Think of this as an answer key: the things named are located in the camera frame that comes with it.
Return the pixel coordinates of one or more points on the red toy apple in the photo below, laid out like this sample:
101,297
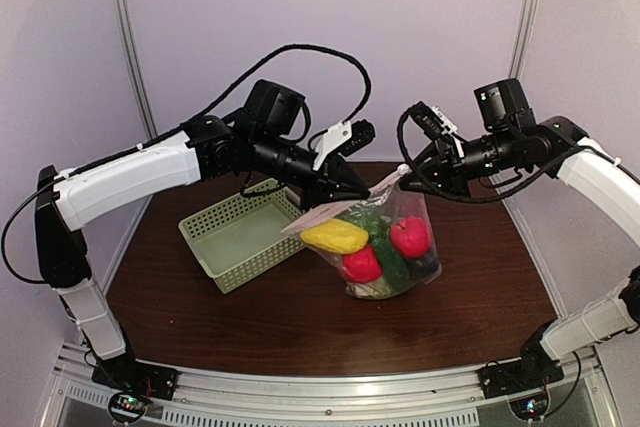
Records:
410,237

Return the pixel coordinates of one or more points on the yellow toy corn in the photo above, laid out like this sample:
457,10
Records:
336,236

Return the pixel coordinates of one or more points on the purple toy eggplant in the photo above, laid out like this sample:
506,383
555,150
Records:
424,268

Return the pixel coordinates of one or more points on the circuit board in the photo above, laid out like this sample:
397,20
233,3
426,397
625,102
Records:
529,408
127,408

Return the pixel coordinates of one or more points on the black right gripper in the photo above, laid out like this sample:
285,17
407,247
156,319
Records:
437,168

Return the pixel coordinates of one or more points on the red toy strawberry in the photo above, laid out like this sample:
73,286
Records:
362,266

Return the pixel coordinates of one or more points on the right circuit board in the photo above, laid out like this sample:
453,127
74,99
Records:
529,408

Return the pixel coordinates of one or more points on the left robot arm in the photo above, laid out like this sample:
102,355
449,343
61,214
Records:
250,139

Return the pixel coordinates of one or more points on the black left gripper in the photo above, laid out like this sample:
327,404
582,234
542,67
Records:
327,185

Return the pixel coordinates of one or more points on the white toy cauliflower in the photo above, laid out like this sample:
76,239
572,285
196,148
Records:
378,289

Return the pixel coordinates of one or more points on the left circuit board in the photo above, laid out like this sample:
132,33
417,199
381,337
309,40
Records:
127,408

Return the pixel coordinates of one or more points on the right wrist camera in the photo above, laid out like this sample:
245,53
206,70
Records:
434,124

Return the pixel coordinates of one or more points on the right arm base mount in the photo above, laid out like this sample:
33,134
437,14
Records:
516,376

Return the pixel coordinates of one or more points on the aluminium front frame rail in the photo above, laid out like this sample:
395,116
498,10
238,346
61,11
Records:
446,397

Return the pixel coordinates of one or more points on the green plastic basket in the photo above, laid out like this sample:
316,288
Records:
240,238

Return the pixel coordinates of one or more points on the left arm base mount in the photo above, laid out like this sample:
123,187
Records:
127,374

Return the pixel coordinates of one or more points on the clear zip top bag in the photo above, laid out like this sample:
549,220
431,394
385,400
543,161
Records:
386,199

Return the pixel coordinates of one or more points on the left aluminium corner post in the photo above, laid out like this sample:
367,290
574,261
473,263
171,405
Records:
133,67

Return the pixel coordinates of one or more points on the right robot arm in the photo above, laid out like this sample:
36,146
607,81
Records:
515,151

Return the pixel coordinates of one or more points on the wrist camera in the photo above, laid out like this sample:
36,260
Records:
343,138
434,124

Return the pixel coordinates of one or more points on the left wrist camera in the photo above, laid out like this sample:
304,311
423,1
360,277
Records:
343,138

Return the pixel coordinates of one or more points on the green toy cucumber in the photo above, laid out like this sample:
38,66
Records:
393,265

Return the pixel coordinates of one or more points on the green toy bell pepper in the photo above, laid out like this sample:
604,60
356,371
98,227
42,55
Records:
376,225

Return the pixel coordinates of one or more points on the right aluminium corner post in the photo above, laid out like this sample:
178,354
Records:
524,30

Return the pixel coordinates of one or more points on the aluminium corner post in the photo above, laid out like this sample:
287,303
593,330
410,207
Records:
524,30
133,67

